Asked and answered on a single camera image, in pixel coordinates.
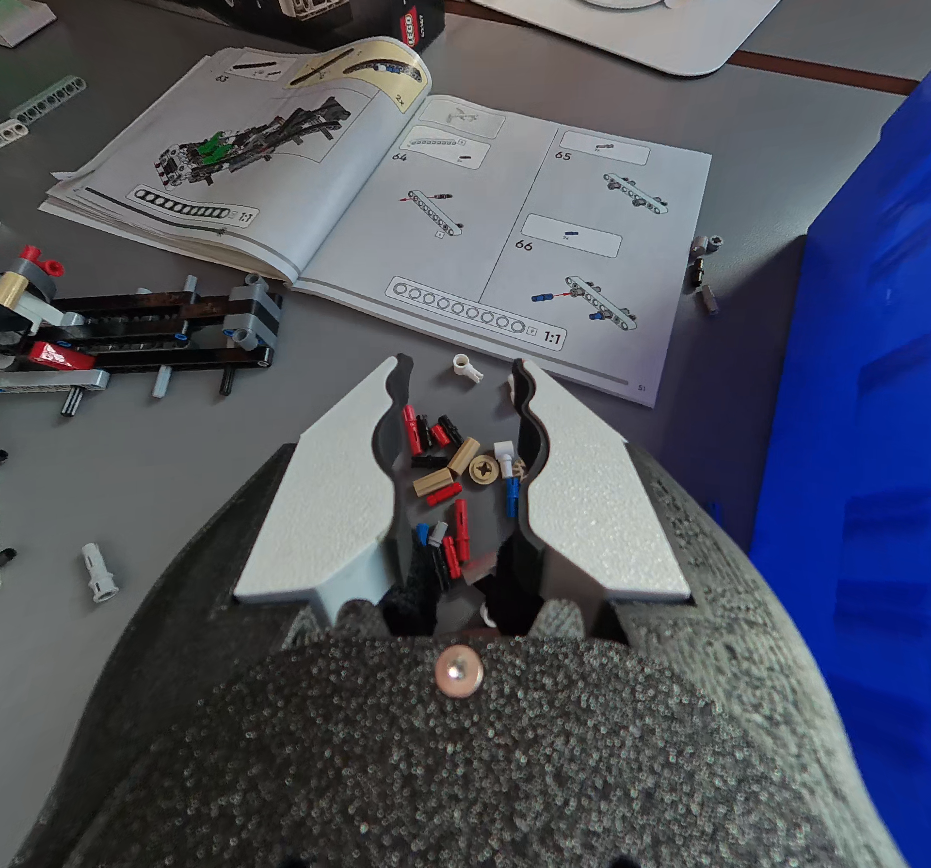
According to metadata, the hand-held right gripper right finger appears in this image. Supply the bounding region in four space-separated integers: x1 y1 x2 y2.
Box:
508 359 693 606

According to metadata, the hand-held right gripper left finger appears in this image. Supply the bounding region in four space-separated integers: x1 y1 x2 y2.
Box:
233 354 416 627

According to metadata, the pile of small lego pins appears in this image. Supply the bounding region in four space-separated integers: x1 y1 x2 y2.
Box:
400 402 526 585

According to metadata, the partly built lego truck chassis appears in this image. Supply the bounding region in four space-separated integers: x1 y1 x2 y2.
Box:
0 244 285 419

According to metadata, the light grey lego pin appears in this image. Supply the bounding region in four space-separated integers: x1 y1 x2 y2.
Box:
80 542 120 604

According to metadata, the open lego instruction booklet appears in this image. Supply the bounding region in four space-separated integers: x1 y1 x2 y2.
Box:
40 36 714 408

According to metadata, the light grey long lego beam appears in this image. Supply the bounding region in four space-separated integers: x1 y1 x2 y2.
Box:
10 75 87 120

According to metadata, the blue plastic bin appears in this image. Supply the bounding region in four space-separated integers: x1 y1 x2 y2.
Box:
749 71 931 868

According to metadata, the white tray with dish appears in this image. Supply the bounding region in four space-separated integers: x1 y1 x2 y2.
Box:
462 0 788 76

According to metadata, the white square tile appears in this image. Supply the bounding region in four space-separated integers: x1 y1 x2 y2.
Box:
0 0 58 49

